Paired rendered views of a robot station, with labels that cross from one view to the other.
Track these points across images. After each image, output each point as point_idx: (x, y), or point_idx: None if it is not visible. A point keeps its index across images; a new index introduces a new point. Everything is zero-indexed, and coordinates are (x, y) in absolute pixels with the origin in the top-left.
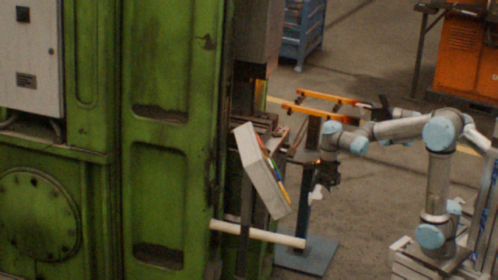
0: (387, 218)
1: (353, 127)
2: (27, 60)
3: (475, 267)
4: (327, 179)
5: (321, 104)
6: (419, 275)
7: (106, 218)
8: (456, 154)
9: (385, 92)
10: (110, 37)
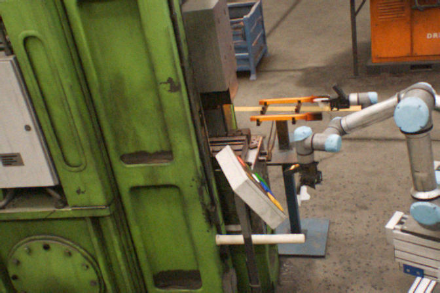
0: (365, 188)
1: None
2: (6, 140)
3: None
4: (310, 180)
5: None
6: (424, 248)
7: (123, 261)
8: None
9: (330, 76)
10: (80, 102)
